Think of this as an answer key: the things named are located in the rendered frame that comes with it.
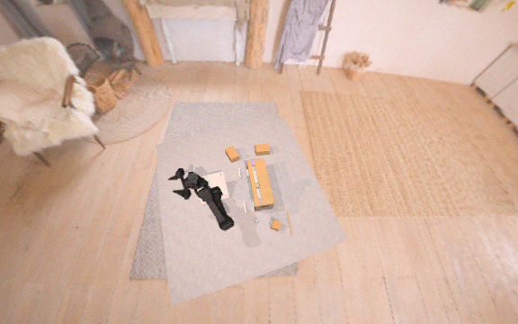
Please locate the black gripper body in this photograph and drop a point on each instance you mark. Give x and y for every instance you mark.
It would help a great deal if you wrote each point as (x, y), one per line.
(186, 185)

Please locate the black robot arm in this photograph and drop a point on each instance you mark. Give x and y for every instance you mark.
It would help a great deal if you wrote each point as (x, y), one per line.
(212, 197)

